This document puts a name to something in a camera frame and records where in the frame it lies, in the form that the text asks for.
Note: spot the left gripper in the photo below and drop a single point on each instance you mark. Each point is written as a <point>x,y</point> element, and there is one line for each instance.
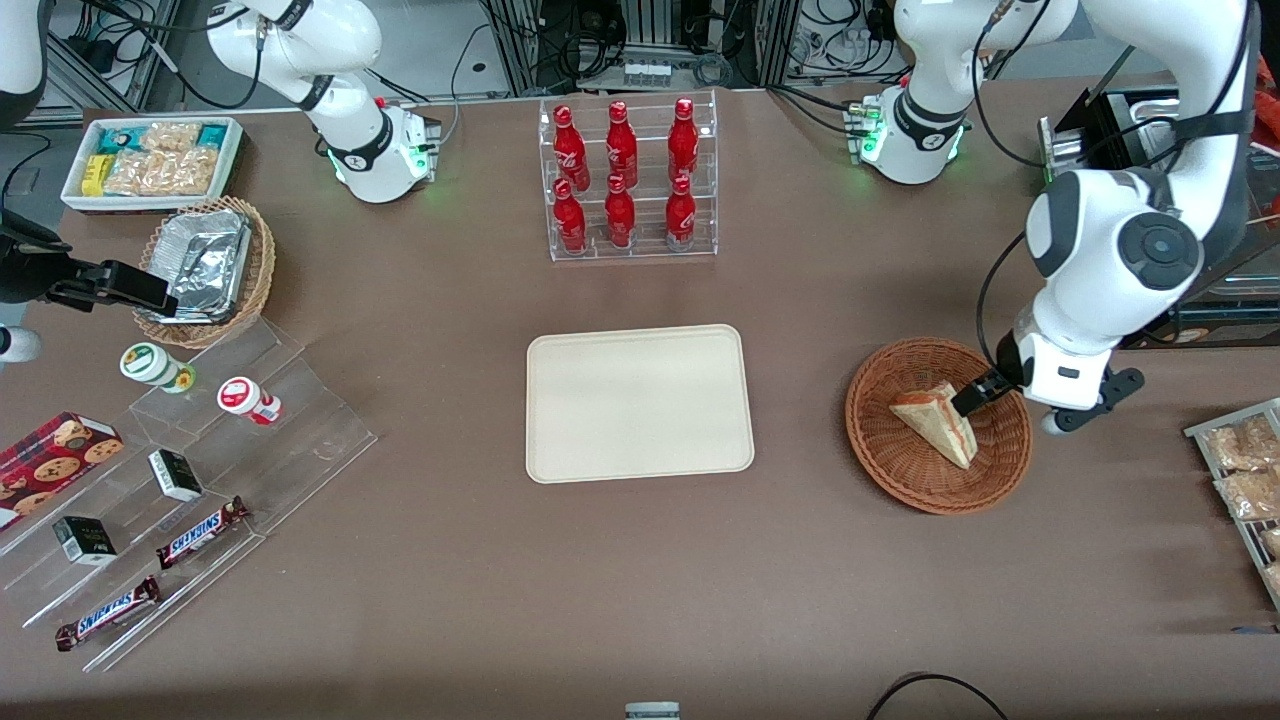
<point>1004,365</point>

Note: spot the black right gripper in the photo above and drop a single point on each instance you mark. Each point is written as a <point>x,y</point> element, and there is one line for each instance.
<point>30,272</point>

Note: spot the triangular sandwich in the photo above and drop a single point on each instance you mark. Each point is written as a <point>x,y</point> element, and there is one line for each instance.
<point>940,425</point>

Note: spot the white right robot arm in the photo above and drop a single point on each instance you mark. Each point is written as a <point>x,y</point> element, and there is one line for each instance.
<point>350,40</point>

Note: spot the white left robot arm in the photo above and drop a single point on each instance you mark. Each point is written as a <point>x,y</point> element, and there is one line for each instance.
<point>1120,250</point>

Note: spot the brown wicker basket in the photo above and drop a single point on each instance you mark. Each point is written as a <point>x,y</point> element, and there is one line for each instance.
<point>900,470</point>

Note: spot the light wicker basket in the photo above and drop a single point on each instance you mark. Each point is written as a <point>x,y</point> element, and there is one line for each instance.
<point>262,260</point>

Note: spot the beige plastic tray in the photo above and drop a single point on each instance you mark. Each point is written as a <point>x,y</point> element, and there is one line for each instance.
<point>640,405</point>

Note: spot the aluminium foil containers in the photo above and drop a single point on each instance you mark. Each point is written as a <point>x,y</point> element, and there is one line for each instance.
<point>200,262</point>

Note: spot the green cap yogurt bottle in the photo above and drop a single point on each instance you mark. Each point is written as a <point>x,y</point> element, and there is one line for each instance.
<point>150,364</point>

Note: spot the white snack bin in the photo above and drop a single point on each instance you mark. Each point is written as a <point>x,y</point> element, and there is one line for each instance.
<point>75,190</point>

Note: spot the yellow snack packet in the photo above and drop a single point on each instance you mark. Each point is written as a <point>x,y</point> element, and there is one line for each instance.
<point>96,175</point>

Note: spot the large clear cracker bag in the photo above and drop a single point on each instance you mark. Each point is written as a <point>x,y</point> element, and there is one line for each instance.
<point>165,172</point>

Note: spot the small clear cracker bag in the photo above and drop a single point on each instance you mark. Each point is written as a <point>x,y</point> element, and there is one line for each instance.
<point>170,136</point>

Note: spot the red cap yogurt bottle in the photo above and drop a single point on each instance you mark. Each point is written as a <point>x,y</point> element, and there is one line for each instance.
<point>242,397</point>

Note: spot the small teal snack packet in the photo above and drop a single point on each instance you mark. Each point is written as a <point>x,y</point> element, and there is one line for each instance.
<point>212,136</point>

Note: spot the small black box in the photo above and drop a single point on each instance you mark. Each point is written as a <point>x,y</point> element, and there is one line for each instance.
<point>175,475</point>
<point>84,540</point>

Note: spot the red cookie box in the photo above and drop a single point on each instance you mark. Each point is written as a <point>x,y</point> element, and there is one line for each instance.
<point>50,460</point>

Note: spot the clear acrylic stepped shelf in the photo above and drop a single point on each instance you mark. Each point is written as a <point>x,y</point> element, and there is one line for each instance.
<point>320,440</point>

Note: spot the snickers chocolate bar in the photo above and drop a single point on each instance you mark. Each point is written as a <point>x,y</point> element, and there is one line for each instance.
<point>105,613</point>
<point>200,533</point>

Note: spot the silver black device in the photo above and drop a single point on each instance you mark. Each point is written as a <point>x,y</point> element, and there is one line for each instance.
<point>1065,145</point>

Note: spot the clear bag of pastries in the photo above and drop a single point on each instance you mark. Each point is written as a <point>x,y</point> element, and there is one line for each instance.
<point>1250,495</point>
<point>1245,445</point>

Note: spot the black food warmer machine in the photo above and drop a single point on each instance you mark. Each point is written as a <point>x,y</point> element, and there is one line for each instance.
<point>1240,300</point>

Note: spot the red cola bottle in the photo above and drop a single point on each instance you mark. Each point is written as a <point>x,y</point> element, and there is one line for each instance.
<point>680,218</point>
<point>570,150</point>
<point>620,218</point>
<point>622,148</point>
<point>570,222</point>
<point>683,145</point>

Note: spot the clear acrylic bottle rack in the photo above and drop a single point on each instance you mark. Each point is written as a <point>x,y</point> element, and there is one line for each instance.
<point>650,245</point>

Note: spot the grey device edge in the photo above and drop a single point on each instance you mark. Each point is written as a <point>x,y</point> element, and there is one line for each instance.
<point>652,711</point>

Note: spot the white power strip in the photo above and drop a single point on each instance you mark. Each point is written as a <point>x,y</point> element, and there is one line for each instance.
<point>646,73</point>

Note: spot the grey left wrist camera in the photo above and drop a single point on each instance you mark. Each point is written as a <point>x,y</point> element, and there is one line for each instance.
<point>1095,405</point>

